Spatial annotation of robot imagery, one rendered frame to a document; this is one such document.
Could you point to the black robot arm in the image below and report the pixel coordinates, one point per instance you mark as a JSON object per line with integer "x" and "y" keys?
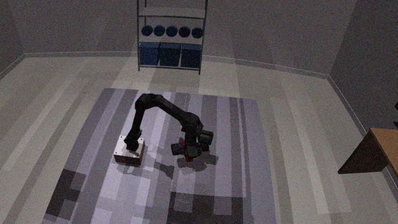
{"x": 190, "y": 122}

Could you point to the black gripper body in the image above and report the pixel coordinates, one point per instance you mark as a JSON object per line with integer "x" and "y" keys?
{"x": 177, "y": 150}

